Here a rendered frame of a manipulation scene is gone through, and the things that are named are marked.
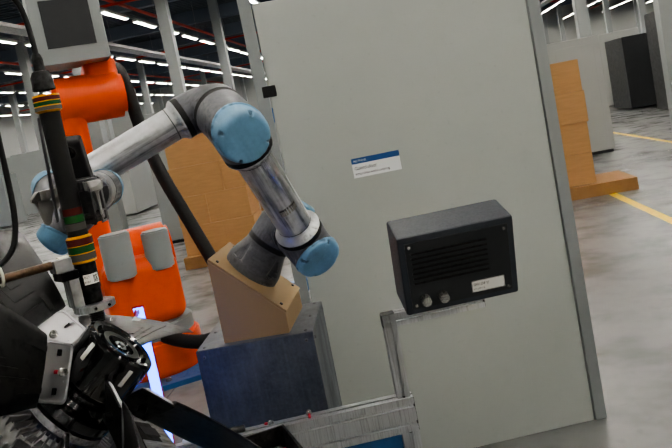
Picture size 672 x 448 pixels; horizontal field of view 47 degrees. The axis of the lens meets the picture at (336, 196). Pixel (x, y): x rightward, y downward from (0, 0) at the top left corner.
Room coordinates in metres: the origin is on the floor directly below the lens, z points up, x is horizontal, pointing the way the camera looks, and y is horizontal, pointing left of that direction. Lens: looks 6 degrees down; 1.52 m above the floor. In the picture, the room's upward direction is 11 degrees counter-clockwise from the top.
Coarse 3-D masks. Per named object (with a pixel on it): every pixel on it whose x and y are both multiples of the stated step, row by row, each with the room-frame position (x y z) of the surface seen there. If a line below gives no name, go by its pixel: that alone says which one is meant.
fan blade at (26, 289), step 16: (0, 240) 1.34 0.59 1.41; (0, 256) 1.30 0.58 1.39; (16, 256) 1.31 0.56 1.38; (32, 256) 1.33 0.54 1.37; (0, 288) 1.24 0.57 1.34; (16, 288) 1.25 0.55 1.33; (32, 288) 1.26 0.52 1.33; (48, 288) 1.27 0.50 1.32; (16, 304) 1.23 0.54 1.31; (32, 304) 1.23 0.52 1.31; (48, 304) 1.24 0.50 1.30; (64, 304) 1.25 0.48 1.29; (32, 320) 1.21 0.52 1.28
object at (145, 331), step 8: (80, 320) 1.49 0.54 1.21; (88, 320) 1.49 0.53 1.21; (104, 320) 1.49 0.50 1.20; (120, 320) 1.50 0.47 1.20; (128, 320) 1.50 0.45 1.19; (144, 320) 1.52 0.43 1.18; (152, 320) 1.53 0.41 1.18; (120, 328) 1.44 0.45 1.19; (128, 328) 1.43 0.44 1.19; (136, 328) 1.43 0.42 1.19; (144, 328) 1.44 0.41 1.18; (152, 328) 1.45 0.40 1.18; (160, 328) 1.46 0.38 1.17; (168, 328) 1.47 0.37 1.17; (176, 328) 1.49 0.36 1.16; (184, 328) 1.51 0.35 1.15; (136, 336) 1.37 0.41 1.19; (144, 336) 1.38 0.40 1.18; (152, 336) 1.38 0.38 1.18; (160, 336) 1.39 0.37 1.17; (144, 344) 1.33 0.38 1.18
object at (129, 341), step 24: (96, 336) 1.15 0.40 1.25; (120, 336) 1.22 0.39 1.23; (72, 360) 1.14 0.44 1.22; (96, 360) 1.13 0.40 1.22; (120, 360) 1.13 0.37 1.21; (144, 360) 1.20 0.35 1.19; (72, 384) 1.13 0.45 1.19; (96, 384) 1.13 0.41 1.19; (48, 408) 1.11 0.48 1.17; (72, 408) 1.13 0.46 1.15; (96, 408) 1.15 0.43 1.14; (96, 432) 1.14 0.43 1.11
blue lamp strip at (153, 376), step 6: (150, 342) 1.62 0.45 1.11; (144, 348) 1.62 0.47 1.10; (150, 348) 1.62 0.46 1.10; (150, 354) 1.62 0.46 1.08; (150, 372) 1.62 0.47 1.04; (156, 372) 1.62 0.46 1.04; (150, 378) 1.62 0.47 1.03; (156, 378) 1.62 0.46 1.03; (150, 384) 1.62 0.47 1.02; (156, 384) 1.62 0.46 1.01; (156, 390) 1.62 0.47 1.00; (168, 432) 1.62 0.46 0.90
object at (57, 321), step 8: (56, 312) 1.24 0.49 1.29; (64, 312) 1.24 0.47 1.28; (48, 320) 1.23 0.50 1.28; (56, 320) 1.23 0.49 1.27; (64, 320) 1.23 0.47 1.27; (72, 320) 1.23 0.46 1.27; (40, 328) 1.21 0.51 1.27; (48, 328) 1.21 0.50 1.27; (56, 328) 1.22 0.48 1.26; (64, 328) 1.22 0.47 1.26; (72, 328) 1.22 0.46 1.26; (80, 328) 1.23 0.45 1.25; (48, 336) 1.20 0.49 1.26; (64, 336) 1.21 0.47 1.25; (72, 336) 1.21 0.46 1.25; (72, 344) 1.20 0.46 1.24
